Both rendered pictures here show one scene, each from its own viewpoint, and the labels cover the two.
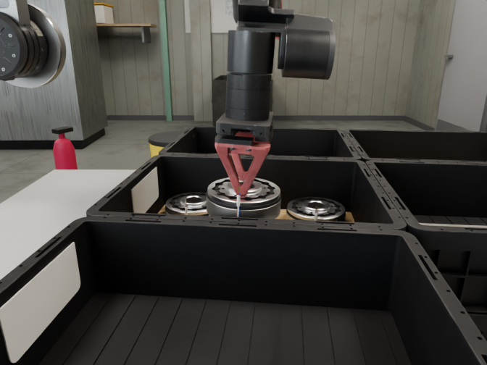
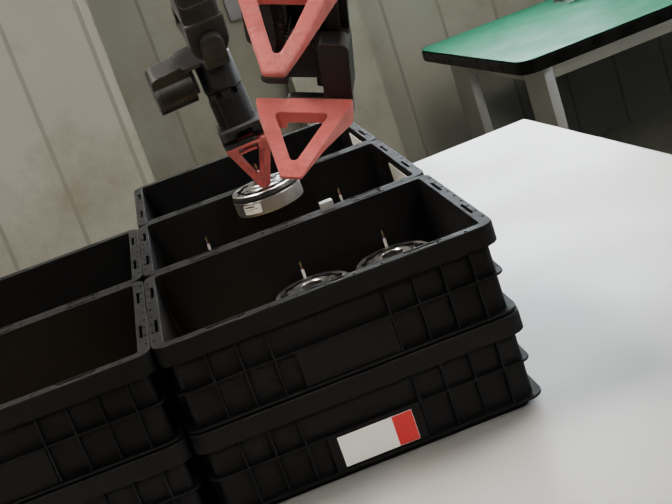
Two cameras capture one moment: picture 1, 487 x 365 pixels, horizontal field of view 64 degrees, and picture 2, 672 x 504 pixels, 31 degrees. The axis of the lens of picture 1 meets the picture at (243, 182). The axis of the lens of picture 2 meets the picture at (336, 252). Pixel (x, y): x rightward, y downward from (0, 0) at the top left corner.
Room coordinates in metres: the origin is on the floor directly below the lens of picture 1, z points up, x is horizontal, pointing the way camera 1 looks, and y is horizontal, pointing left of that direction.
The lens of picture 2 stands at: (2.23, -0.28, 1.33)
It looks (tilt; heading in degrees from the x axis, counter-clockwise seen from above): 17 degrees down; 169
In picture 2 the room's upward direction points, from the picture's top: 19 degrees counter-clockwise
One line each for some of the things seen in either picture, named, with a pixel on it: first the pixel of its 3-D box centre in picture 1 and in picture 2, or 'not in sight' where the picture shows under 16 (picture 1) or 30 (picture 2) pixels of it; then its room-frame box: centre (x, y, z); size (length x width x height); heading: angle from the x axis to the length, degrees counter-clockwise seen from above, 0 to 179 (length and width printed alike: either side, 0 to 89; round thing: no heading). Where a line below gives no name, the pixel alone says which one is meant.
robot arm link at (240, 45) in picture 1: (255, 52); (213, 73); (0.51, -0.01, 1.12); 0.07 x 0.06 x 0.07; 88
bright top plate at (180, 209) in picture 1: (193, 203); not in sight; (0.66, 0.09, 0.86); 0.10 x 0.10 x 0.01
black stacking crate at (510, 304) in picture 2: (261, 166); (320, 298); (0.87, -0.04, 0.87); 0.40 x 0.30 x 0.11; 84
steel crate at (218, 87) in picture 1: (244, 103); not in sight; (5.80, -0.01, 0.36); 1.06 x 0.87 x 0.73; 0
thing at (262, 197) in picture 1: (243, 190); (264, 185); (0.51, 0.00, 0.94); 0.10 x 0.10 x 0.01
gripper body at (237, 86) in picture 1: (248, 102); (233, 110); (0.51, -0.01, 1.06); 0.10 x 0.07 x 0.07; 173
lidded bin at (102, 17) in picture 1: (93, 14); not in sight; (6.18, 2.19, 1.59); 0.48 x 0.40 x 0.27; 90
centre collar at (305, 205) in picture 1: (316, 206); not in sight; (0.64, -0.13, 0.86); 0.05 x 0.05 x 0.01
